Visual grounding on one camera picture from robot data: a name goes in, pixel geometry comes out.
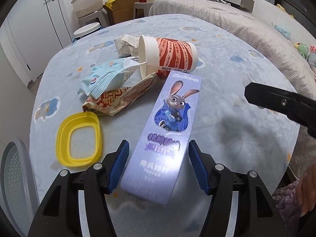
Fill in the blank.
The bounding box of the purple Zootopia toothpaste box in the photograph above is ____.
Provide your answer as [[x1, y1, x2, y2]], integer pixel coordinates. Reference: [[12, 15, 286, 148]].
[[120, 71, 202, 204]]

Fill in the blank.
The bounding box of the red snack wrapper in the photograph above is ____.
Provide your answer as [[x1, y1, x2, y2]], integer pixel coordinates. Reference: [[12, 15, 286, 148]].
[[83, 73, 159, 117]]

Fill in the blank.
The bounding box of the light blue snack bag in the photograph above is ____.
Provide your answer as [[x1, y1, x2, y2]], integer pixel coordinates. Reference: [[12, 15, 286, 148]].
[[77, 57, 145, 99]]

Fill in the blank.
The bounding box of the red white paper cup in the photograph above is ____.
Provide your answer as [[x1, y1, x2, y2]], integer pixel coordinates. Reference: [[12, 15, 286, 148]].
[[138, 35, 198, 78]]

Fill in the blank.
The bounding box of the grey perforated trash basket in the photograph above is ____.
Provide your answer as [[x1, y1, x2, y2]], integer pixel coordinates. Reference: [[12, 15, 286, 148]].
[[1, 139, 39, 236]]

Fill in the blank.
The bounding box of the person's hand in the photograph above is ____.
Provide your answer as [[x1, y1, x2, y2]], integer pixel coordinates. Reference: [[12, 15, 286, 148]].
[[296, 164, 316, 217]]

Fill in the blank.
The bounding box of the green plush toy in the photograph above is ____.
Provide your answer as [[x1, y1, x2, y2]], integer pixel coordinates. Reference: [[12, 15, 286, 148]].
[[294, 43, 308, 59]]

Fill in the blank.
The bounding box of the blue plush toy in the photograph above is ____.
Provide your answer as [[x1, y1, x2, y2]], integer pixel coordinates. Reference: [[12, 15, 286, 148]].
[[272, 23, 291, 40]]

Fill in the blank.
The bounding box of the crumpled white paper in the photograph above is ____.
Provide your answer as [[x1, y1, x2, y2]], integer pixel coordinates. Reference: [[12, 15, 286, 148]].
[[114, 34, 140, 57]]

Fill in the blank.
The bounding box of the grey side stool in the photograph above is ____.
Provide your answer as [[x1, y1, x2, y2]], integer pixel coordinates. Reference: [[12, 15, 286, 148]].
[[133, 0, 154, 19]]

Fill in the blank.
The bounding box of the white blue round stool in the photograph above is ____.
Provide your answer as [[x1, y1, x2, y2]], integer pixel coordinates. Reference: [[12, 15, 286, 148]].
[[73, 23, 102, 42]]

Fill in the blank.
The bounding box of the white door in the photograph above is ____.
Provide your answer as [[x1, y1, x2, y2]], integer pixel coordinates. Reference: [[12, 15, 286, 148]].
[[4, 0, 72, 83]]

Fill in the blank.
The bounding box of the brown cardboard box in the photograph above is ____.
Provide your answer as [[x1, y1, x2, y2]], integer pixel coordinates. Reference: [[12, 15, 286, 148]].
[[103, 0, 139, 25]]

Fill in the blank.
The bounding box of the grey plastic stool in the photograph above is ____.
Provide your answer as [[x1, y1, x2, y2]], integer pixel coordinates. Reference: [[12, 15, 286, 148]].
[[78, 9, 110, 27]]

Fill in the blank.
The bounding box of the translucent storage bin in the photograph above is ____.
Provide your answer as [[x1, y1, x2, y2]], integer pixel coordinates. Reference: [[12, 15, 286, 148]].
[[71, 0, 103, 19]]

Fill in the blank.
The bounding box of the yellow plastic lid frame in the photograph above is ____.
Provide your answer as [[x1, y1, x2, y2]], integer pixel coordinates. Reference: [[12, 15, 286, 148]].
[[56, 112, 102, 167]]

